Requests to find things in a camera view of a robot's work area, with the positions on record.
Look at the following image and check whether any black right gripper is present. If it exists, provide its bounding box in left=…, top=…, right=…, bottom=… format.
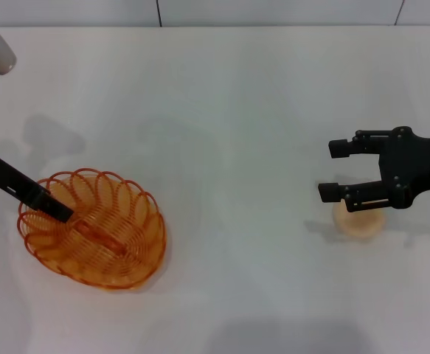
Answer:
left=317, top=125, right=430, bottom=215

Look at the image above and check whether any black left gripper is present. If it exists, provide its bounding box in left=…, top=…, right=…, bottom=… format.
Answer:
left=0, top=145, right=75, bottom=223

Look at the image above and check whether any beige round bread bun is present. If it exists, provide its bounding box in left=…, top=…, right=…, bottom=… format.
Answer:
left=331, top=201, right=387, bottom=240

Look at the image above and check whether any orange plastic wire basket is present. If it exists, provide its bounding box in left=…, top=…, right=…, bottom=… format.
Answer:
left=17, top=167, right=168, bottom=291

